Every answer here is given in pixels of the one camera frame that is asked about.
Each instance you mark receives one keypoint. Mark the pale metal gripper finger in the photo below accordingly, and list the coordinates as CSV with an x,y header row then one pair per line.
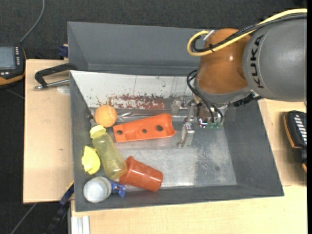
x,y
187,136
176,107

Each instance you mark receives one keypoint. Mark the grey metal bin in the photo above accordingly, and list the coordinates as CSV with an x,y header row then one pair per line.
x,y
170,164

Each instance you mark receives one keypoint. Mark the orange plastic part with holes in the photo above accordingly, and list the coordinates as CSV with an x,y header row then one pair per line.
x,y
143,128

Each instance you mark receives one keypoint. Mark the red-orange plastic cup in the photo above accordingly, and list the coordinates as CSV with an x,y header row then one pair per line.
x,y
143,175

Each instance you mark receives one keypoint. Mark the orange tennis ball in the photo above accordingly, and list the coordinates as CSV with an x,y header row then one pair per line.
x,y
105,116

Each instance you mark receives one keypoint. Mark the yellow clear plastic bottle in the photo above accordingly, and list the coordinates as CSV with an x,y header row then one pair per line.
x,y
109,155

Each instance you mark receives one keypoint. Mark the yellow crumpled object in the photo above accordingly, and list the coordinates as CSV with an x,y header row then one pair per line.
x,y
90,161

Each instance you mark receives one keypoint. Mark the white spray bottle blue nozzle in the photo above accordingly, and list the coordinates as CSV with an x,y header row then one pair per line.
x,y
96,189

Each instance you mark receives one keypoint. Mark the black cylinder on white bracket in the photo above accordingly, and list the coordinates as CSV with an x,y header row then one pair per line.
x,y
242,101

